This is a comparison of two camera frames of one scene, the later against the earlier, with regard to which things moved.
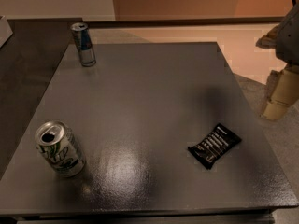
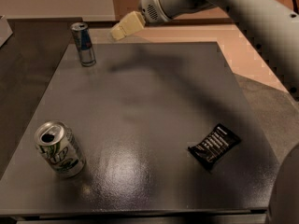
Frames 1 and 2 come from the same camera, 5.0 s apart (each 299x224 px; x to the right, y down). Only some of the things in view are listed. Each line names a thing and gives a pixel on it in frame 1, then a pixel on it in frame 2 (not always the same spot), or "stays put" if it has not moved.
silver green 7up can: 58,146 stays put
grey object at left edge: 6,31 stays put
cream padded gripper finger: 284,92 → 130,24
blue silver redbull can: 82,36 stays put
